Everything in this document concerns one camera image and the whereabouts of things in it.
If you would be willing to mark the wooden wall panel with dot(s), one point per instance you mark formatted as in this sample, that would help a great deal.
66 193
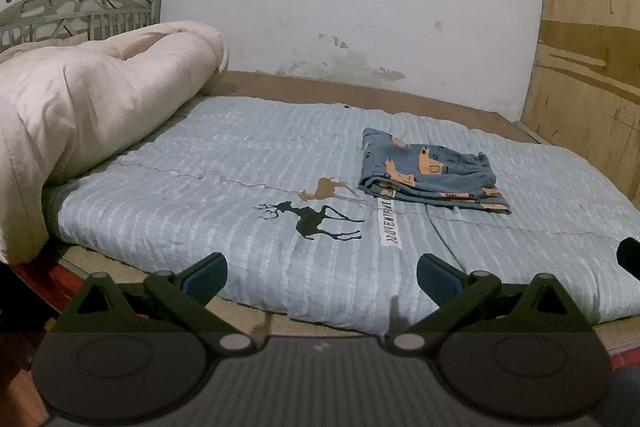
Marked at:
585 72

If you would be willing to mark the metal bed headboard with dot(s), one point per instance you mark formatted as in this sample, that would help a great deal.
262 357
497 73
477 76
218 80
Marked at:
75 7

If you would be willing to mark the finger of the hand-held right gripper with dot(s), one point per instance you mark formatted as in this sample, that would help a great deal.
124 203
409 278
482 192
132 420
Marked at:
631 257

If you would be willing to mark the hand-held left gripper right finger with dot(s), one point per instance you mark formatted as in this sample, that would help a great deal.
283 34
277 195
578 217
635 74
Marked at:
437 279

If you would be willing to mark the light blue striped blanket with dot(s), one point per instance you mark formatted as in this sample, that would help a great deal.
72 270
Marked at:
240 152

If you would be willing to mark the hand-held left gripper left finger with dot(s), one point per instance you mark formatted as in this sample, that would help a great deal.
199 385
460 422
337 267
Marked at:
205 279

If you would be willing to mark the cream duvet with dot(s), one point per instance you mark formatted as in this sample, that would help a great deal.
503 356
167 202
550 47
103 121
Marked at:
95 102

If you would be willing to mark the red bed side rail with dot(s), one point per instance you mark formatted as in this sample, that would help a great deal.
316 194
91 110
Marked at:
45 272

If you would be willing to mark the blue printed pants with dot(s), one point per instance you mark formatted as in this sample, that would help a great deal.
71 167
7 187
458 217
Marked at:
430 169

